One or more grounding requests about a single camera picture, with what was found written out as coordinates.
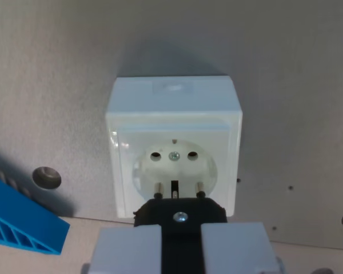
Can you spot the white wall socket box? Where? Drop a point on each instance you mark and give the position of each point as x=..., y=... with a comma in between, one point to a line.
x=174, y=114

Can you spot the blue ribbed plastic wedge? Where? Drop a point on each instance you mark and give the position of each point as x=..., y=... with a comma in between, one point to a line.
x=17, y=217

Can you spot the black two-pin power plug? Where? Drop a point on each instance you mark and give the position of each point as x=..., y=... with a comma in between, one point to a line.
x=183, y=228

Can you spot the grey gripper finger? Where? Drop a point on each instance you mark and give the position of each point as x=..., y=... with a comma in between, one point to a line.
x=128, y=251
x=234, y=248

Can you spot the grey metal base plate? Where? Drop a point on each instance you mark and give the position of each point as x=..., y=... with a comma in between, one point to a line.
x=60, y=85

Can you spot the dark countersunk table screw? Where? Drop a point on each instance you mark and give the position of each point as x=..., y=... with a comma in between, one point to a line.
x=323, y=271

